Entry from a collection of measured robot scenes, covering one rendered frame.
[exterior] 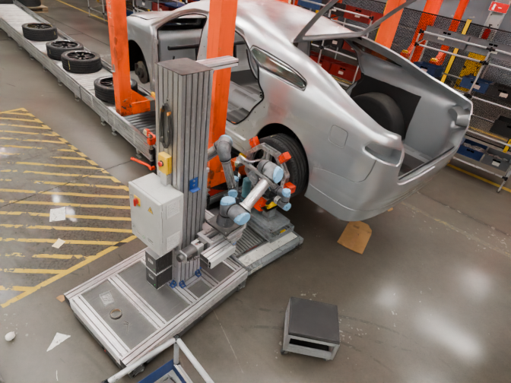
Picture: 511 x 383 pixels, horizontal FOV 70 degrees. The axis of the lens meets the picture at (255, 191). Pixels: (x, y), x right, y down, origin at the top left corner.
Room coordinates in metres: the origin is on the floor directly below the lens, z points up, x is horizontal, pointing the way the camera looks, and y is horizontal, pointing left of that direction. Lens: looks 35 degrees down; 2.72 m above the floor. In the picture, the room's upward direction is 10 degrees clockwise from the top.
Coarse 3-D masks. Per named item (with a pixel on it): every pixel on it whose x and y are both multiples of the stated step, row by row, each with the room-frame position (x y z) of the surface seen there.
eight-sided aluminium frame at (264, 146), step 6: (258, 144) 3.10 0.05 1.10; (264, 144) 3.09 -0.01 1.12; (252, 150) 3.14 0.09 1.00; (270, 150) 2.99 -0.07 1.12; (276, 150) 3.01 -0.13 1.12; (246, 156) 3.19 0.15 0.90; (252, 156) 3.21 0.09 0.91; (276, 156) 2.93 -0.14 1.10; (246, 168) 3.17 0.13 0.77; (282, 168) 2.88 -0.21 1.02; (246, 174) 3.17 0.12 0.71; (288, 174) 2.87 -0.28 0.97; (282, 180) 2.85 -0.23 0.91; (288, 180) 2.88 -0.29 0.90; (252, 186) 3.09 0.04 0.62; (282, 186) 2.84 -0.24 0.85
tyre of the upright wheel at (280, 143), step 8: (272, 136) 3.21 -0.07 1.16; (280, 136) 3.21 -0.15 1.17; (288, 136) 3.23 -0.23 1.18; (272, 144) 3.09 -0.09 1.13; (280, 144) 3.04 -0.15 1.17; (288, 144) 3.08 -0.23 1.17; (296, 144) 3.12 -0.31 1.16; (288, 152) 2.98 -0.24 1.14; (296, 152) 3.03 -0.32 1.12; (304, 152) 3.10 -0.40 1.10; (288, 160) 2.94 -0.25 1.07; (296, 160) 2.96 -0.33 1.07; (304, 160) 3.03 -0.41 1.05; (288, 168) 2.93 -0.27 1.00; (296, 168) 2.91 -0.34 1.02; (304, 168) 2.99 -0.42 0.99; (296, 176) 2.88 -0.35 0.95; (304, 176) 2.97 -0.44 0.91; (296, 184) 2.88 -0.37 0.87; (304, 184) 2.98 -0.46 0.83; (296, 192) 2.93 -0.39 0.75
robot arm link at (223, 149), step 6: (222, 144) 2.56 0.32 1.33; (228, 144) 2.58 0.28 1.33; (222, 150) 2.52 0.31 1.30; (228, 150) 2.54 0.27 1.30; (222, 156) 2.50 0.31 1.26; (228, 156) 2.52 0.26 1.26; (222, 162) 2.50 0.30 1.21; (228, 162) 2.52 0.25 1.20; (228, 168) 2.51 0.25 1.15; (228, 174) 2.51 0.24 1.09; (228, 180) 2.51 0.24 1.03; (234, 180) 2.54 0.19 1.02; (228, 186) 2.52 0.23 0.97; (234, 186) 2.53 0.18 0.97; (228, 192) 2.50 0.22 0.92; (234, 192) 2.50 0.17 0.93
